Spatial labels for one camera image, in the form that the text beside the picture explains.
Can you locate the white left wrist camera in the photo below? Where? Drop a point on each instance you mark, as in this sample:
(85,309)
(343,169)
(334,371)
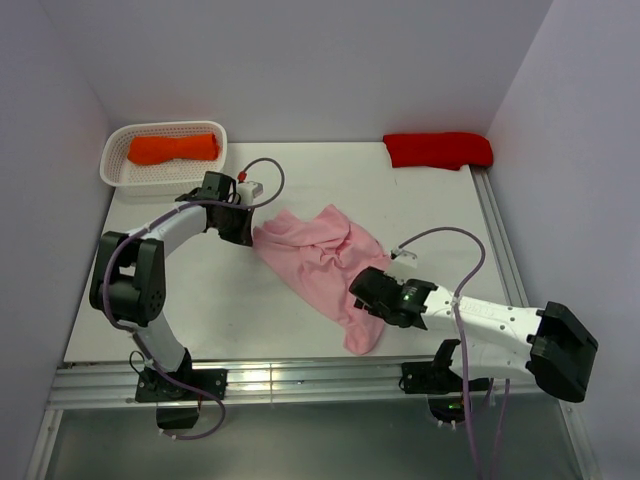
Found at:
(249,192)

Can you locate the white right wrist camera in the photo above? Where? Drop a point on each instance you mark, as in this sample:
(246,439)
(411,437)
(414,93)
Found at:
(403,263)

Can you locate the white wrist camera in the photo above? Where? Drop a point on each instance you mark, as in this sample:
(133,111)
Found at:
(249,192)
(403,263)

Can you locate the aluminium front rail frame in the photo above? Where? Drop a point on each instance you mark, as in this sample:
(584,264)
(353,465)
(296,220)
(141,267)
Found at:
(112,385)

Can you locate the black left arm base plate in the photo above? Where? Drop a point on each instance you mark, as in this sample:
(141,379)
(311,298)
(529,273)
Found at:
(200,382)

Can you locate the white perforated plastic basket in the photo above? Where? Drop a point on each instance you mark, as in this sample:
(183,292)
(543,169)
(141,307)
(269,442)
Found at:
(171,177)

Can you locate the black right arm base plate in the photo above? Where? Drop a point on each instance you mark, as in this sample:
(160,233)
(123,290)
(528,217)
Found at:
(425,377)

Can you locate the rolled orange t shirt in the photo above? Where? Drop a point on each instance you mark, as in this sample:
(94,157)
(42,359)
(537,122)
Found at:
(155,150)

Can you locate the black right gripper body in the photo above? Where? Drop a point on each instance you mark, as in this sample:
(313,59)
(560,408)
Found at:
(373,310)

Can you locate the pink t shirt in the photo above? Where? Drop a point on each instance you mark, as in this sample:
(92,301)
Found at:
(319,259)

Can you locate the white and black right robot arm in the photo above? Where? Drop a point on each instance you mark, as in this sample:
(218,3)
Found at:
(483,341)

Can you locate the aluminium right side rail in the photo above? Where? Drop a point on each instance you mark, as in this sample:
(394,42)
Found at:
(503,253)

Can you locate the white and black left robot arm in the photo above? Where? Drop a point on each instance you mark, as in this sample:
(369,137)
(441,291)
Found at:
(129,281)

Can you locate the folded red t shirt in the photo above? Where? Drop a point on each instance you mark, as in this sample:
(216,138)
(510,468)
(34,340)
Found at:
(446,150)

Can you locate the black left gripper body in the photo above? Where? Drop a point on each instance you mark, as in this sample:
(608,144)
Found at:
(234,223)

